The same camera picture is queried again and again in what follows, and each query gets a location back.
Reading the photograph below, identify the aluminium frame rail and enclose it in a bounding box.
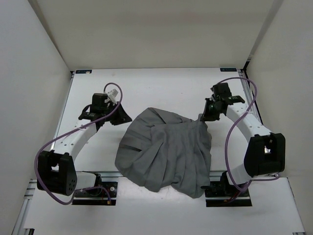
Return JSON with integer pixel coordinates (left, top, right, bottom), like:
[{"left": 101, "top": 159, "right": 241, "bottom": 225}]
[
  {"left": 43, "top": 70, "right": 76, "bottom": 144},
  {"left": 238, "top": 69, "right": 281, "bottom": 177}
]

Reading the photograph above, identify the aluminium right frame rail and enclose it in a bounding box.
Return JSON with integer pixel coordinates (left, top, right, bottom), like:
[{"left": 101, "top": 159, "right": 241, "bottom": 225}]
[{"left": 238, "top": 69, "right": 281, "bottom": 177}]

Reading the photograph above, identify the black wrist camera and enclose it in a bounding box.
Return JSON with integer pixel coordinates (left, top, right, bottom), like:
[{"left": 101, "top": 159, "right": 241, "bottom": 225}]
[
  {"left": 211, "top": 83, "right": 245, "bottom": 105},
  {"left": 78, "top": 89, "right": 118, "bottom": 121}
]

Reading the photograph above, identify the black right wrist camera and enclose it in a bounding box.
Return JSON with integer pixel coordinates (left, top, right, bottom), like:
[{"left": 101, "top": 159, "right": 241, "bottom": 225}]
[{"left": 211, "top": 83, "right": 245, "bottom": 105}]

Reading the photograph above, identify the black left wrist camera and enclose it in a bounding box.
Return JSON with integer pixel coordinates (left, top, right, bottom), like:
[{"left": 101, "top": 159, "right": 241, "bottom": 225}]
[{"left": 78, "top": 89, "right": 118, "bottom": 121}]

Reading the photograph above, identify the aluminium left frame rail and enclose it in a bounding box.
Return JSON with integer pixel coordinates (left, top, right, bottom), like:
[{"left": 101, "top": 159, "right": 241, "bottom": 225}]
[{"left": 43, "top": 70, "right": 76, "bottom": 144}]

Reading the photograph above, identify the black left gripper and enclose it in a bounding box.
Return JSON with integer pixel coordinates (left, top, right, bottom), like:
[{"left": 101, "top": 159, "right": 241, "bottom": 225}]
[{"left": 102, "top": 101, "right": 132, "bottom": 125}]

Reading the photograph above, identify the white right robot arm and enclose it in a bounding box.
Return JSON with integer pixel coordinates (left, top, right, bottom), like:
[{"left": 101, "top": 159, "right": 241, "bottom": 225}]
[{"left": 201, "top": 96, "right": 286, "bottom": 196}]

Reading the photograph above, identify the blue corner label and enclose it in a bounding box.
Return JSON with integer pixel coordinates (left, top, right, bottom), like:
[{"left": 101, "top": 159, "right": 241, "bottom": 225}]
[
  {"left": 75, "top": 70, "right": 92, "bottom": 74},
  {"left": 220, "top": 68, "right": 237, "bottom": 72}
]

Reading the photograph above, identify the blue right corner label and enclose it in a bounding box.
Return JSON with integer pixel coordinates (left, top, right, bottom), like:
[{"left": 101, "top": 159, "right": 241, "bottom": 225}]
[{"left": 220, "top": 68, "right": 237, "bottom": 72}]

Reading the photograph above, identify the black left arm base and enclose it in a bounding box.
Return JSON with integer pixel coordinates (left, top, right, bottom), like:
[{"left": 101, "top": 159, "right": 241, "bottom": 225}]
[{"left": 72, "top": 173, "right": 118, "bottom": 206}]

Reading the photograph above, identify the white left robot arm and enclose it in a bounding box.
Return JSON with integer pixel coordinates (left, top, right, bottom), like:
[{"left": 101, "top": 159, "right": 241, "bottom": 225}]
[{"left": 37, "top": 104, "right": 132, "bottom": 196}]

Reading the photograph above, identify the grey pleated skirt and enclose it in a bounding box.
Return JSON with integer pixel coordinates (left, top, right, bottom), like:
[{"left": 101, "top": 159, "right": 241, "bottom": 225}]
[{"left": 115, "top": 107, "right": 211, "bottom": 198}]

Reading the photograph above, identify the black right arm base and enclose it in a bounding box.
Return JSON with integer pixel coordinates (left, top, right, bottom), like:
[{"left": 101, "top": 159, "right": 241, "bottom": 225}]
[{"left": 201, "top": 172, "right": 252, "bottom": 208}]

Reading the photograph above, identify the blue left corner label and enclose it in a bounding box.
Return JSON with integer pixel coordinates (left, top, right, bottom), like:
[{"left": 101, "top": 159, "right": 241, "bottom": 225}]
[{"left": 75, "top": 70, "right": 92, "bottom": 74}]

